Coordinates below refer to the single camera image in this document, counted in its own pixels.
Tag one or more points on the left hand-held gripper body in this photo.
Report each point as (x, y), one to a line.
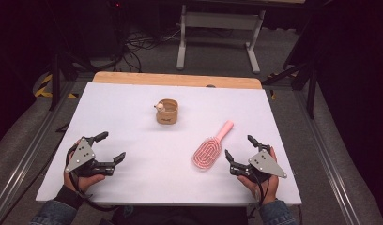
(81, 156)

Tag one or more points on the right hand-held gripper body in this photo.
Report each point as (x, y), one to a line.
(264, 164)

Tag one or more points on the pink hairbrush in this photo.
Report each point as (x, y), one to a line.
(208, 153)

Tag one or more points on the tan cup with small figure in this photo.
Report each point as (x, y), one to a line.
(167, 117)

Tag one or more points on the person's right hand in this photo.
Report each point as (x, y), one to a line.
(269, 189)

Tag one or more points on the person's left hand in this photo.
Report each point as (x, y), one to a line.
(80, 182)

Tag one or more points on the yellow black hazard tape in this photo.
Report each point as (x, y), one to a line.
(273, 95)
(42, 91)

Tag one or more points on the white board cover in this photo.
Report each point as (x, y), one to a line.
(180, 181)

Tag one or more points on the black metal stand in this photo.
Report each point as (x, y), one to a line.
(311, 93)
(56, 81)

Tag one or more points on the dark round table grommet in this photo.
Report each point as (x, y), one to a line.
(210, 86)

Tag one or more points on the person's dark trousers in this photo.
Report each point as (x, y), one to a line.
(180, 217)

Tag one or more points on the wooden table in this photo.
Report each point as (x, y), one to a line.
(180, 79)

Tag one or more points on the aluminium floor rail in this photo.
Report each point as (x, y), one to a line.
(23, 162)
(332, 178)

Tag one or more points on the grey metal stand frame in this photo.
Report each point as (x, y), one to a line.
(221, 20)

